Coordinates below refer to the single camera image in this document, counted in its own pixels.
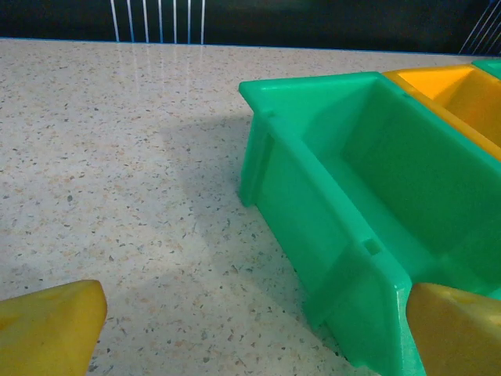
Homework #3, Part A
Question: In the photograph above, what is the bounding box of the green plastic bin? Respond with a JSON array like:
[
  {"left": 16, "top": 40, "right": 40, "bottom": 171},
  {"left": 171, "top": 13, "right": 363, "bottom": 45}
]
[
  {"left": 238, "top": 71, "right": 501, "bottom": 376},
  {"left": 471, "top": 58, "right": 501, "bottom": 81}
]

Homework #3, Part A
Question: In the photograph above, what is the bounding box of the yellow plastic bin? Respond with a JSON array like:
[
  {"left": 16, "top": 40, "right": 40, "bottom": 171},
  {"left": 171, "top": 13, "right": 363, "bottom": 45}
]
[{"left": 381, "top": 64, "right": 501, "bottom": 161}]

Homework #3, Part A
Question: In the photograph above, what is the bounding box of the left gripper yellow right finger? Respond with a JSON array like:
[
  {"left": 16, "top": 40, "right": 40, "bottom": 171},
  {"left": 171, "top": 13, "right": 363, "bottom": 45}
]
[{"left": 405, "top": 281, "right": 501, "bottom": 376}]

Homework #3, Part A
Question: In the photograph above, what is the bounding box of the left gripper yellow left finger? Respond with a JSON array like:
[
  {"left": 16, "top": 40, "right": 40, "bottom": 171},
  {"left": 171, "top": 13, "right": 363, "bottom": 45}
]
[{"left": 0, "top": 279, "right": 108, "bottom": 376}]

